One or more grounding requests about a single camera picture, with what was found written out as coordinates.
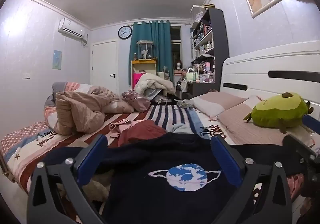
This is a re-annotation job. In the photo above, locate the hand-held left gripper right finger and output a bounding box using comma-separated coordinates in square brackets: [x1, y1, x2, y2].
[210, 134, 293, 224]

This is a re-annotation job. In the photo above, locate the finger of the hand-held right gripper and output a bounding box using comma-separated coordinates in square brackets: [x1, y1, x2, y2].
[302, 113, 320, 136]
[282, 134, 320, 191]

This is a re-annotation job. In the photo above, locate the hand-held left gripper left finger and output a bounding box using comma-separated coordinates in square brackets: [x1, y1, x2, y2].
[26, 134, 112, 224]

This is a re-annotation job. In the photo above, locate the navy planet print sweater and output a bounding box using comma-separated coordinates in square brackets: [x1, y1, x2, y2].
[41, 132, 308, 224]

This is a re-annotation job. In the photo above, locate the pink camisole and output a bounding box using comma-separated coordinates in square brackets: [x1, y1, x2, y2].
[109, 119, 133, 139]

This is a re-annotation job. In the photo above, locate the green avocado plush toy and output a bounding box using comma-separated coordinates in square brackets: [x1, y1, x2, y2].
[244, 92, 314, 134]

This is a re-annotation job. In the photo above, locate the pink pillow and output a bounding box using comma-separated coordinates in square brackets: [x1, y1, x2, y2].
[190, 91, 248, 118]
[217, 100, 315, 147]

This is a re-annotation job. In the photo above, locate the crumpled pink quilt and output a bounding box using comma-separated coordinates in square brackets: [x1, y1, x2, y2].
[55, 84, 135, 136]

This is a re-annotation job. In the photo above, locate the pale blue-green garment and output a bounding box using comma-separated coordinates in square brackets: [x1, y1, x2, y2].
[171, 124, 194, 134]

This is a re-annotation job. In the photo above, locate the red garment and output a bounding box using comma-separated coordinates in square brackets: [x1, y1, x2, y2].
[117, 119, 167, 147]

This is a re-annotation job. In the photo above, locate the striped printed bed sheet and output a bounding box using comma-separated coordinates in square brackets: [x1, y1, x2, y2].
[0, 81, 240, 214]

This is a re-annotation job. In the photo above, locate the small grey cloth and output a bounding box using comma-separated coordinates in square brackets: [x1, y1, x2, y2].
[176, 99, 194, 109]

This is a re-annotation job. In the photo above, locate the pink satin cloth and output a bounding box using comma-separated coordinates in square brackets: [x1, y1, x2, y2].
[121, 90, 152, 113]

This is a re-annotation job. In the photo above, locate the white bed headboard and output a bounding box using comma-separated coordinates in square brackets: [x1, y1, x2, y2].
[219, 40, 320, 124]

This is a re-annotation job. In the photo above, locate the pale green bag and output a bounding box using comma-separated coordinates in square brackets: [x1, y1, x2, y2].
[185, 68, 197, 82]

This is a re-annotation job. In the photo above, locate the white door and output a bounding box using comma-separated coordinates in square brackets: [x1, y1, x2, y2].
[90, 40, 119, 93]

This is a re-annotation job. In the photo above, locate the white blanket pile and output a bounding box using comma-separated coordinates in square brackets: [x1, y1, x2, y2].
[134, 73, 175, 101]

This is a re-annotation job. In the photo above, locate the yellow cabinet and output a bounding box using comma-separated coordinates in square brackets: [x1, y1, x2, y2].
[131, 59, 158, 87]

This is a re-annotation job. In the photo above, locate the dark window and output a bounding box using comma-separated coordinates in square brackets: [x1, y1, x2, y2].
[171, 26, 182, 74]

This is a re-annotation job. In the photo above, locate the glass display case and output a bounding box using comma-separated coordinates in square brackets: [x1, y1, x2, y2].
[136, 40, 153, 60]

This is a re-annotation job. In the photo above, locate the dark bookshelf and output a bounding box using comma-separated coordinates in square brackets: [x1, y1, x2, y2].
[190, 8, 230, 84]

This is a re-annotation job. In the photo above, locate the white air conditioner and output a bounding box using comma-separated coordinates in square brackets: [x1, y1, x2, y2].
[57, 18, 88, 43]

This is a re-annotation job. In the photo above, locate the teal curtain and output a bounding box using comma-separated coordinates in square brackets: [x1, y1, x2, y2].
[129, 20, 173, 86]

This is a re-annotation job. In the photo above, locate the clear storage box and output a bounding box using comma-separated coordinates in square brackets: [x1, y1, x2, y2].
[190, 4, 208, 23]

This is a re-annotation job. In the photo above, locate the small wall poster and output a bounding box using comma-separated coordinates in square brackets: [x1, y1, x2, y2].
[52, 50, 63, 70]

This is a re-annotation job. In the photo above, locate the round wall clock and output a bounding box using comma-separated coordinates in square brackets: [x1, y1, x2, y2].
[118, 25, 132, 39]

